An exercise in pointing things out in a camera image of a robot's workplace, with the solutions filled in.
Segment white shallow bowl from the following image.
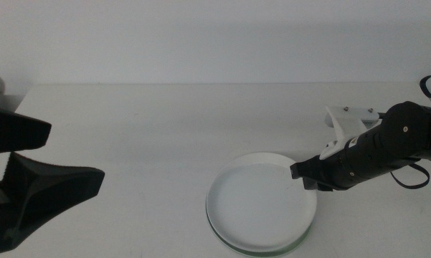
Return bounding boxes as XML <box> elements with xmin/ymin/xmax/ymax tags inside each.
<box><xmin>205</xmin><ymin>151</ymin><xmax>318</xmax><ymax>254</ymax></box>

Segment mint green shallow bowl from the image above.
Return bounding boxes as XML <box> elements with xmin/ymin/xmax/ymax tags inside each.
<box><xmin>207</xmin><ymin>214</ymin><xmax>313</xmax><ymax>258</ymax></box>

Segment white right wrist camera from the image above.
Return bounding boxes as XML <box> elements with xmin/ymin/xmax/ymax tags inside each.
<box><xmin>319</xmin><ymin>105</ymin><xmax>383</xmax><ymax>161</ymax></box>

